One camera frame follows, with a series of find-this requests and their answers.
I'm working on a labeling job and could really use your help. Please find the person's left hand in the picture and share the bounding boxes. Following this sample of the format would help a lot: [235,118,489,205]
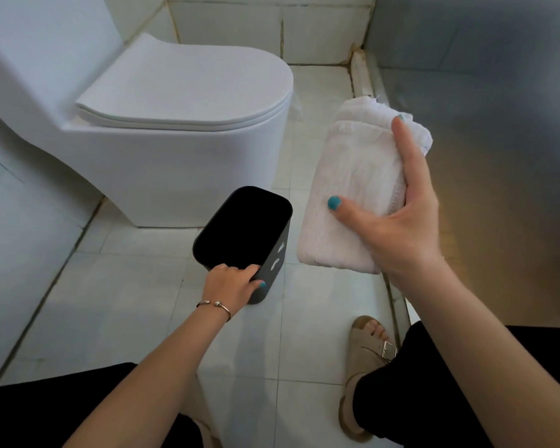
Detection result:
[199,263,268,319]

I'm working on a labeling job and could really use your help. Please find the person's right hand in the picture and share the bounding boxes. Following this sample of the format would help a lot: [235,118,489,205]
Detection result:
[327,114,447,288]

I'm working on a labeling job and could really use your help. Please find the black plastic waste bin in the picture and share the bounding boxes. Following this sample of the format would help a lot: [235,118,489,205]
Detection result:
[192,185,294,306]

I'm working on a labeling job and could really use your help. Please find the white cleaning cloth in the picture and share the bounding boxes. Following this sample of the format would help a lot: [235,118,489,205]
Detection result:
[296,96,434,275]

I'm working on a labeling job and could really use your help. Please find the person's right forearm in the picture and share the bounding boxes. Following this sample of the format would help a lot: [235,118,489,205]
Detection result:
[387,258,560,448]

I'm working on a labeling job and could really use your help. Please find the person's left forearm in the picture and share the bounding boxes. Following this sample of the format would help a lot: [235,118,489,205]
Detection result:
[63,307,232,448]

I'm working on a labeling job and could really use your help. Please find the person's right beige sandal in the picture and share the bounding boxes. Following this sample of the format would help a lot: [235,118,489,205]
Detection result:
[338,315,398,444]

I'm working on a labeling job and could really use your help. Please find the person's beige sandal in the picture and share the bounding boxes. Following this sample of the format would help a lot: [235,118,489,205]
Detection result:
[338,315,398,444]
[182,375,224,448]

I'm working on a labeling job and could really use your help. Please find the person's left beige sandal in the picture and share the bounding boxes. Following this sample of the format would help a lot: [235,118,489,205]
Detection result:
[182,375,224,448]

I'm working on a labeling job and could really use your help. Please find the person's black trousers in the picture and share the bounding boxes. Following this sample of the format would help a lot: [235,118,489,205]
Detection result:
[0,320,560,448]

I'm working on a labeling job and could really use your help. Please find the white toilet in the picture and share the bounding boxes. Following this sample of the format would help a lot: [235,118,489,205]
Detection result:
[0,0,295,228]

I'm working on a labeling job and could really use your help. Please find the white door threshold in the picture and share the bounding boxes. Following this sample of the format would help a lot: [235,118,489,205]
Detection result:
[350,49,411,341]

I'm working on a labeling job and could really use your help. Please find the white toilet seat lid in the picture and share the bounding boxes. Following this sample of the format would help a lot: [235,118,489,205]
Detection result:
[74,32,295,132]

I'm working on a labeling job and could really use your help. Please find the silver bracelet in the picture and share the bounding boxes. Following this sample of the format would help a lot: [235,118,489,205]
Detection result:
[195,299,233,322]

